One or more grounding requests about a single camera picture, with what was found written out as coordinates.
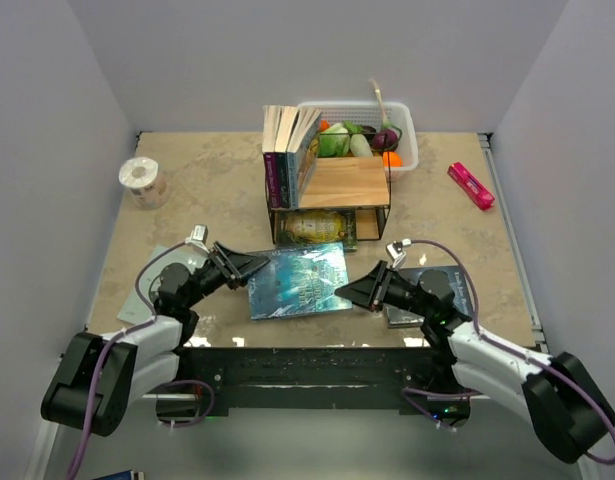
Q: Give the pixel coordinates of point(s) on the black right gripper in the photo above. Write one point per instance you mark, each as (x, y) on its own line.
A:
(371, 290)

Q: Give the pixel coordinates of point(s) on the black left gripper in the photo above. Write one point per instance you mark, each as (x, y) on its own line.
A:
(232, 265)

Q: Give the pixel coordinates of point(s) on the blue book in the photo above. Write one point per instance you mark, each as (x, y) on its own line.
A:
(299, 281)

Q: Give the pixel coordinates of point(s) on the green yellow fantasy book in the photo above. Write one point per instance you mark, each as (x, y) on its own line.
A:
(310, 227)

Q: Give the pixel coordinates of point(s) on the purple paperback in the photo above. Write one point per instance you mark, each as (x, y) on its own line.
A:
(301, 151)

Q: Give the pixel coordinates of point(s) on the purple Treehouse paperback book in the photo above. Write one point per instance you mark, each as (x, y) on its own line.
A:
(272, 115)

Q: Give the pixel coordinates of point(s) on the Little Women book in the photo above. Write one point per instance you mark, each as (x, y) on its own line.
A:
(287, 121)

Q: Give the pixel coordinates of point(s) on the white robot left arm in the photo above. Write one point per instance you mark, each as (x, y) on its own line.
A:
(99, 376)

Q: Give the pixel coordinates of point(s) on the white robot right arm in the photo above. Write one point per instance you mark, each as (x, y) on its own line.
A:
(556, 395)

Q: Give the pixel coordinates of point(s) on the dark Wuthering Heights book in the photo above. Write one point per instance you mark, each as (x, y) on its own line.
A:
(454, 277)

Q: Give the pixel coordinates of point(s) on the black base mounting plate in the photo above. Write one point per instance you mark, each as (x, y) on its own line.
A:
(310, 378)

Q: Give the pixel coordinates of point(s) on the toilet paper roll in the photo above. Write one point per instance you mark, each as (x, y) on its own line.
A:
(145, 182)

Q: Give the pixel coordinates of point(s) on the large orange fruit toy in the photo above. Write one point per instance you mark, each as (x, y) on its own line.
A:
(391, 160)

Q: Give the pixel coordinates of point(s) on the pink rectangular box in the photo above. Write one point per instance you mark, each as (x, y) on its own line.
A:
(473, 188)

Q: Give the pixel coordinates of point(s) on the white radish toy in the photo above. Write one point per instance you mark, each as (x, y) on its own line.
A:
(359, 146)

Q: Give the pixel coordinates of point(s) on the purple onion toy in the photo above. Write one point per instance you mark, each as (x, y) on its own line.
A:
(388, 137)

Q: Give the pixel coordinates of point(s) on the green lettuce toy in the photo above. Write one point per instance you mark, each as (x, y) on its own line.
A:
(334, 141)

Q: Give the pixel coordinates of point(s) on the dark eggplant toy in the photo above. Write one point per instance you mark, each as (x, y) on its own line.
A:
(368, 131)

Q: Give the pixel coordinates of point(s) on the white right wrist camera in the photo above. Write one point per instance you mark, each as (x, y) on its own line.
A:
(396, 250)

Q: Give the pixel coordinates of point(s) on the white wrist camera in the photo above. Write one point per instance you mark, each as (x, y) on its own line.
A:
(198, 235)
(396, 250)

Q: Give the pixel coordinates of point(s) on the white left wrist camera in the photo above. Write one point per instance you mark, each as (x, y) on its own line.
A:
(198, 235)

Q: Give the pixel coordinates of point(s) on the wooden shelf with wire frame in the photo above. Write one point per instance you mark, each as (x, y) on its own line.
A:
(361, 187)

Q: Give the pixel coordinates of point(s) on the aluminium frame rail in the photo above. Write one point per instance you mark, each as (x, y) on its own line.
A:
(218, 179)

